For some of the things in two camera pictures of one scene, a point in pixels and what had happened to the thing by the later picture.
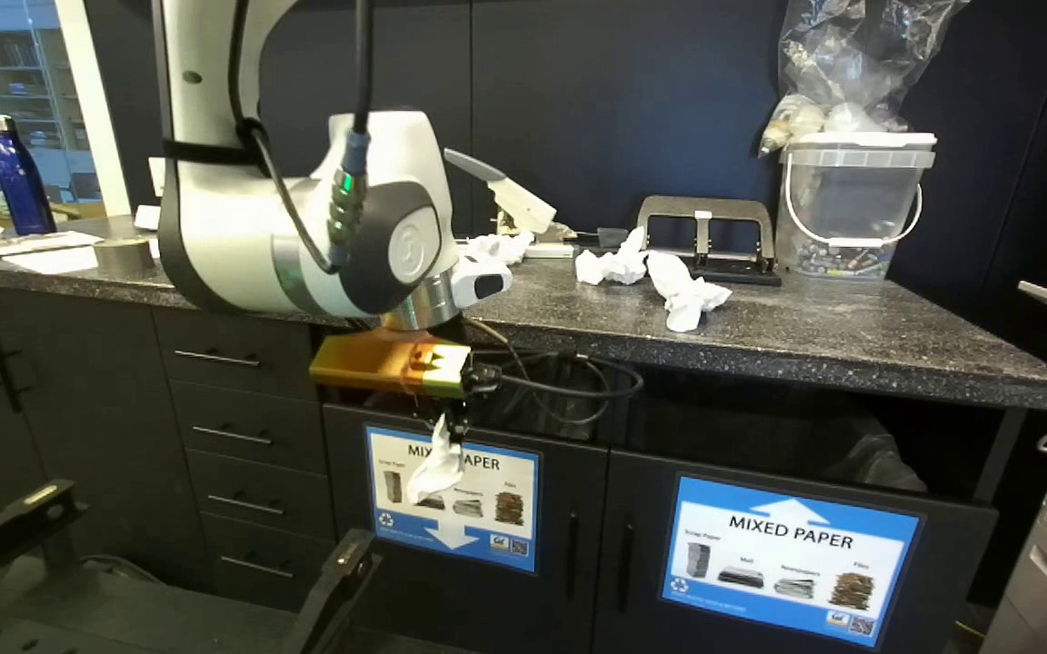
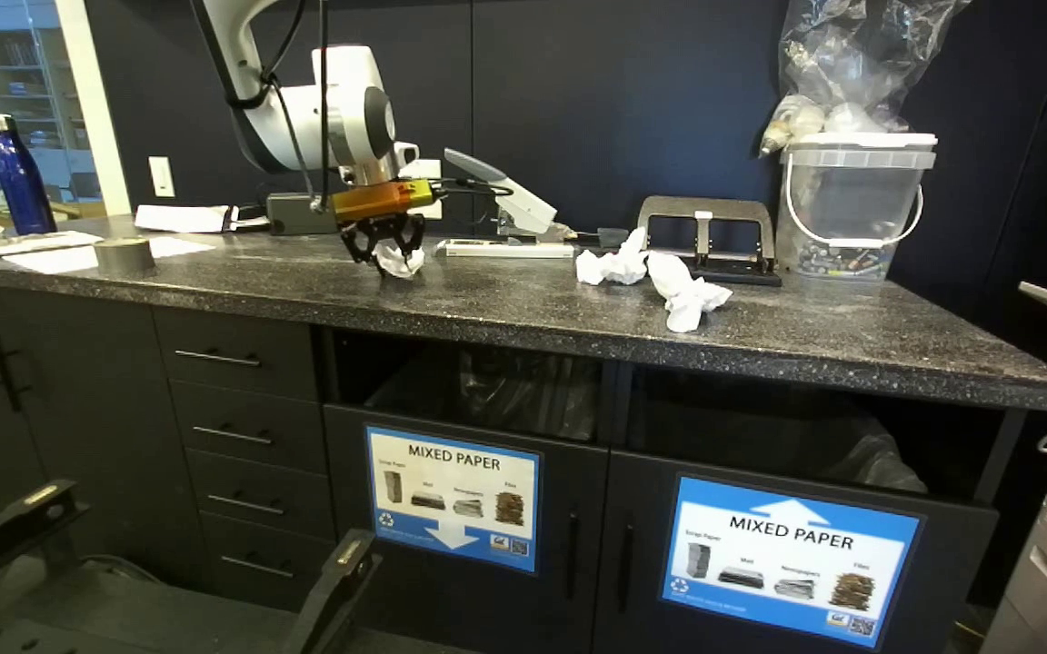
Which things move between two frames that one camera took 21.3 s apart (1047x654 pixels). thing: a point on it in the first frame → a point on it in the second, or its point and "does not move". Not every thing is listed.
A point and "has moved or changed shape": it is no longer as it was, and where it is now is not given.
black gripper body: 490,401 → 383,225
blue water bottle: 20,178 does not move
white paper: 623,261 does not move
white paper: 440,466 has moved or changed shape
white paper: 686,295 does not move
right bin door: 715,556 does not move
